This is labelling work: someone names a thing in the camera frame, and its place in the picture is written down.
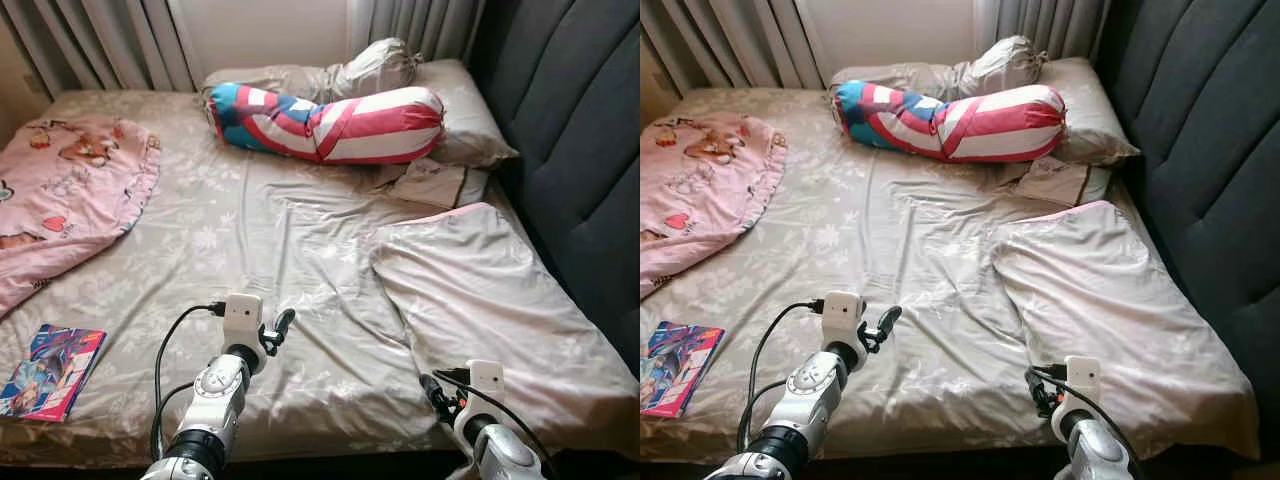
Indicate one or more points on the large grey floral pillow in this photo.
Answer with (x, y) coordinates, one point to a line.
(1110, 310)
(500, 310)

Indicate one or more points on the colourful anime comic book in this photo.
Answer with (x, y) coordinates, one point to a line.
(50, 370)
(680, 368)

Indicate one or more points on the pink cartoon print blanket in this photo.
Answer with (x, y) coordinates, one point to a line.
(700, 190)
(70, 190)

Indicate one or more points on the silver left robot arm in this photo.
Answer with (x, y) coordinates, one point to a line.
(800, 395)
(215, 400)

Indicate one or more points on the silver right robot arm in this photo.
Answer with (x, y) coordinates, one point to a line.
(500, 455)
(1100, 450)

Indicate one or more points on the bed with grey floral sheet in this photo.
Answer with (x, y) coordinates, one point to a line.
(900, 250)
(280, 250)

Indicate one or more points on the red white blue bolster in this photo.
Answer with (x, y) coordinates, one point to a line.
(330, 125)
(950, 122)

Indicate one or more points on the folded grey cloth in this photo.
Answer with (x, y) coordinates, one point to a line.
(1060, 181)
(435, 183)

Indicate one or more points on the dark grey upholstered headboard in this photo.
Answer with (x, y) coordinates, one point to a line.
(580, 150)
(1200, 180)

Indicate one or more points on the crumpled grey floral pillow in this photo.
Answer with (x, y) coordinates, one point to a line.
(1000, 65)
(375, 68)

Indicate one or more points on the grey curtain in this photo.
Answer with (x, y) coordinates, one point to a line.
(730, 40)
(420, 25)
(1045, 25)
(100, 40)

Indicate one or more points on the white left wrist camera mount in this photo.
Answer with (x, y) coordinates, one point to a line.
(242, 320)
(843, 318)

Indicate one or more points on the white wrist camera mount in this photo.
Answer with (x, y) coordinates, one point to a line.
(843, 318)
(242, 320)
(1083, 382)
(487, 385)

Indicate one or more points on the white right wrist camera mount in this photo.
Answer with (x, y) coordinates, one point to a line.
(487, 385)
(1083, 382)

